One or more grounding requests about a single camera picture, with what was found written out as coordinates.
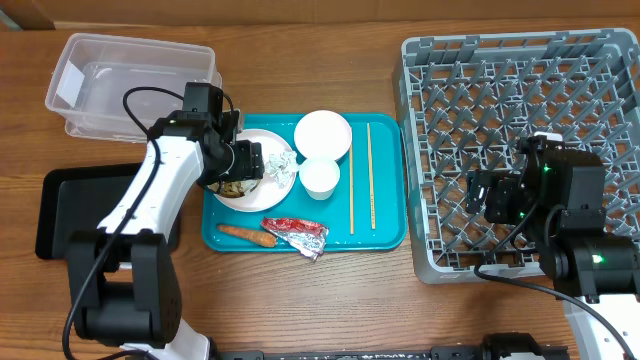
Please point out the red foil snack wrapper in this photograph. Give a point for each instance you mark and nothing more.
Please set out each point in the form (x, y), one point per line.
(308, 237)

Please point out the wooden chopstick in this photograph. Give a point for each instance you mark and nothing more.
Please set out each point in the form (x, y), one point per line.
(351, 190)
(371, 177)

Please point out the black tray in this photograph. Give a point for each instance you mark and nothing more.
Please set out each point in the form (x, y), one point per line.
(77, 199)

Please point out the orange carrot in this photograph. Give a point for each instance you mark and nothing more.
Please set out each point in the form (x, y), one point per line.
(258, 237)

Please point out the left wooden chopstick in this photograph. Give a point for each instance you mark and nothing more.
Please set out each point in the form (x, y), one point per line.
(351, 190)

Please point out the small white bowl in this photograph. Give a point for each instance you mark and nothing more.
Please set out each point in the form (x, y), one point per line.
(235, 189)

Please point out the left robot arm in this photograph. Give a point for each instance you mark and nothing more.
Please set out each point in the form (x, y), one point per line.
(124, 288)

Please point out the foil ball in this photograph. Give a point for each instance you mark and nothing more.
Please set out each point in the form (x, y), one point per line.
(282, 167)

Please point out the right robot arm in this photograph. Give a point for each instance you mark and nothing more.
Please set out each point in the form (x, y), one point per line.
(556, 203)

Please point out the teal serving tray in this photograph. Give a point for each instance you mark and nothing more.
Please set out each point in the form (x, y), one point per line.
(365, 212)

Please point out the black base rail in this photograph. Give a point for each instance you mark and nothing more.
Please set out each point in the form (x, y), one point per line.
(499, 346)

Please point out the right wooden chopstick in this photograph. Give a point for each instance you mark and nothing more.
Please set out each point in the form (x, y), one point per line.
(371, 177)

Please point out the white cup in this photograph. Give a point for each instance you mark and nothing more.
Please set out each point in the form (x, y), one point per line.
(319, 177)

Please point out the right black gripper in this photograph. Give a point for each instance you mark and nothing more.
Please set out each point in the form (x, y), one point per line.
(499, 186)

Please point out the food scraps peanuts rice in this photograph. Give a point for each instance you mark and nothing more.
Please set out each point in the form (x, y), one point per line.
(232, 188)

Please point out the large white bowl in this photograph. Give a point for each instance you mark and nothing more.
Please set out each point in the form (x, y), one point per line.
(323, 134)

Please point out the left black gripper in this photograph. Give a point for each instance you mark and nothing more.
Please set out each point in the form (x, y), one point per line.
(250, 164)

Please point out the white round plate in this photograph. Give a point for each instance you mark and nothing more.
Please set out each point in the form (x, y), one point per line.
(268, 193)

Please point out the grey dishwasher rack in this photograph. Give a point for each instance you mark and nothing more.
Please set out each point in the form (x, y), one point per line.
(463, 102)

